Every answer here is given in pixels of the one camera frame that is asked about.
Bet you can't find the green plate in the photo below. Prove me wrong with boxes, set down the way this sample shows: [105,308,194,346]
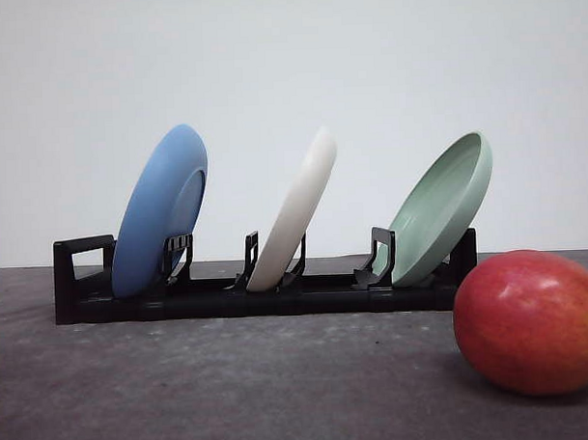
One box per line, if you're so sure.
[374,131,492,287]

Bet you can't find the red pomegranate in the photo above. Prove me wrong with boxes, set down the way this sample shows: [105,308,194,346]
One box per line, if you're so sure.
[454,249,588,396]

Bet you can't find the black plate rack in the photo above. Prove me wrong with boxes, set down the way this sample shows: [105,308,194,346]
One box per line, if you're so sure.
[52,226,478,325]

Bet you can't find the white plate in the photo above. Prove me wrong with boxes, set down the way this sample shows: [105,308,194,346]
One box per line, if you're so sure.
[246,126,338,292]

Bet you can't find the blue plate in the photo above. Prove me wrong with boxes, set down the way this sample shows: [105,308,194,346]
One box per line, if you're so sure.
[111,124,209,298]

